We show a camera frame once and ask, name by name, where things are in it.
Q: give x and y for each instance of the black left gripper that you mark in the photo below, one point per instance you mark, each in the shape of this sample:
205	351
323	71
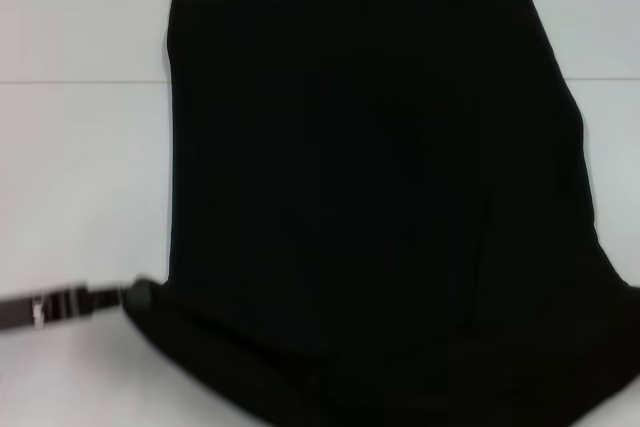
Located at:
20	311

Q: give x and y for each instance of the black shirt with FREE print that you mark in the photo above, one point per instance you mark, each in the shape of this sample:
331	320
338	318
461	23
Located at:
380	207

